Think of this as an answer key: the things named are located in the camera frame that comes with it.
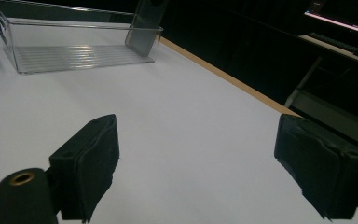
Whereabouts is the black keyboard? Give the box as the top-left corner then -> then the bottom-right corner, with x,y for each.
310,32 -> 358,62

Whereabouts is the background desk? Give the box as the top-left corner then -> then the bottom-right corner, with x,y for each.
297,34 -> 358,69

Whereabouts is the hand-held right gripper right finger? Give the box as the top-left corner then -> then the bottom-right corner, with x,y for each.
273,113 -> 358,220

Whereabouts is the dark monitor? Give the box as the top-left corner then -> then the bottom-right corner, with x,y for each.
303,0 -> 358,38

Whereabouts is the clear plastic storage bin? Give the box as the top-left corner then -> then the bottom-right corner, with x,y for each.
0,0 -> 164,76

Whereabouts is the dark translucent phone case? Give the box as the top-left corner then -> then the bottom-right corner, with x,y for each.
124,0 -> 170,58

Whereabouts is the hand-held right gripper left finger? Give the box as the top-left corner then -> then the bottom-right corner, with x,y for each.
48,113 -> 120,224

